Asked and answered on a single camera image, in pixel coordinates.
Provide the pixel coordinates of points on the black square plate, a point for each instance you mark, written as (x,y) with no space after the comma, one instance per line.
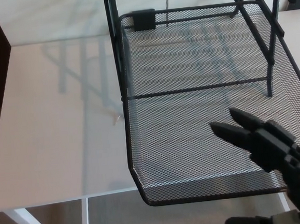
(144,20)

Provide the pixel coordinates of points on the black mesh file tray layer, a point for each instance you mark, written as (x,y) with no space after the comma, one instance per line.
(181,140)

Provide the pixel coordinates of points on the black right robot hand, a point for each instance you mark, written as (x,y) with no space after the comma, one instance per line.
(272,146)

